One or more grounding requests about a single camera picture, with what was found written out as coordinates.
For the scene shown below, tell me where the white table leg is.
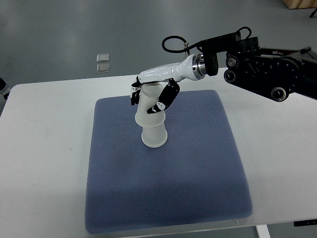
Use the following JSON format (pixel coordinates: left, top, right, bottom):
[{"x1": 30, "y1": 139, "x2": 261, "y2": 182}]
[{"x1": 256, "y1": 225, "x2": 271, "y2": 238}]

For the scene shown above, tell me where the black table control panel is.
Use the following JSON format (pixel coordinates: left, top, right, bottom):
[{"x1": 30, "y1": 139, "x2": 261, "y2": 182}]
[{"x1": 293, "y1": 219, "x2": 317, "y2": 227}]

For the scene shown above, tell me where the dark object at left edge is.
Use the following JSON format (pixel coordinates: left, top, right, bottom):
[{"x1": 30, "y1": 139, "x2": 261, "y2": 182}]
[{"x1": 0, "y1": 78, "x2": 11, "y2": 100}]

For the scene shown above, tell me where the white paper cup on mat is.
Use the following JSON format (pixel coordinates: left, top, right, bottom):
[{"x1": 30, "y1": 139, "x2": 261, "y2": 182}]
[{"x1": 141, "y1": 122, "x2": 168, "y2": 148}]

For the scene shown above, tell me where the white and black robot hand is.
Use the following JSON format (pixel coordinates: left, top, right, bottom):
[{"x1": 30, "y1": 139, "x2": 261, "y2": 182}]
[{"x1": 130, "y1": 54, "x2": 207, "y2": 114}]

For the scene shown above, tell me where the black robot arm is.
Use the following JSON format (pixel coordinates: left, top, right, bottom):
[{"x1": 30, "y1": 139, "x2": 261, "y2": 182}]
[{"x1": 195, "y1": 30, "x2": 317, "y2": 102}]

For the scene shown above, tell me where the wooden box corner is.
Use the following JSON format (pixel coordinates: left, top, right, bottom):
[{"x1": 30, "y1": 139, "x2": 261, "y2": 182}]
[{"x1": 282, "y1": 0, "x2": 317, "y2": 9}]

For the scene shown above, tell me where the white paper cup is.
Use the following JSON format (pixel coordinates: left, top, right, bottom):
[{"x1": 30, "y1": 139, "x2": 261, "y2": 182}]
[
  {"x1": 135, "y1": 83, "x2": 167, "y2": 128},
  {"x1": 141, "y1": 122, "x2": 168, "y2": 148}
]

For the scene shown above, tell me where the upper floor socket plate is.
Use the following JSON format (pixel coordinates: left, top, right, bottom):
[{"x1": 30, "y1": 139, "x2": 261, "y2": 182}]
[{"x1": 96, "y1": 53, "x2": 109, "y2": 62}]

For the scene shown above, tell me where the black tripod leg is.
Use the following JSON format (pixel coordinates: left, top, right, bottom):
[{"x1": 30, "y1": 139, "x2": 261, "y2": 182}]
[{"x1": 310, "y1": 8, "x2": 317, "y2": 18}]

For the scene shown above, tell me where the blue textured cushion mat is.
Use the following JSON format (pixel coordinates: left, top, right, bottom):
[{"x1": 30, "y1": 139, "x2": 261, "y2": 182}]
[{"x1": 85, "y1": 90, "x2": 253, "y2": 234}]

